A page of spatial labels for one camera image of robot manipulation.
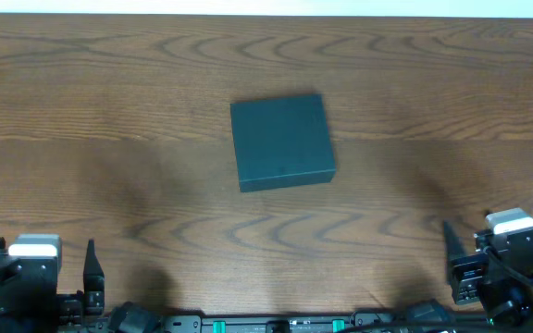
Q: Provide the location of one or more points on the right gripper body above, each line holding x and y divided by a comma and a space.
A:
497, 285

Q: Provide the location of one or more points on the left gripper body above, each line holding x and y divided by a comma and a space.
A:
69, 304

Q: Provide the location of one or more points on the dark green hinged box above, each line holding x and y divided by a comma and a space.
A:
282, 142

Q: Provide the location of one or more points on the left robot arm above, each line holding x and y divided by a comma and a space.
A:
128, 317

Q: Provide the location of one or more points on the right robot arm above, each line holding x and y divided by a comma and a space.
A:
432, 314

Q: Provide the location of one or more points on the black mounting rail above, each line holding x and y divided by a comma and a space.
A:
381, 322

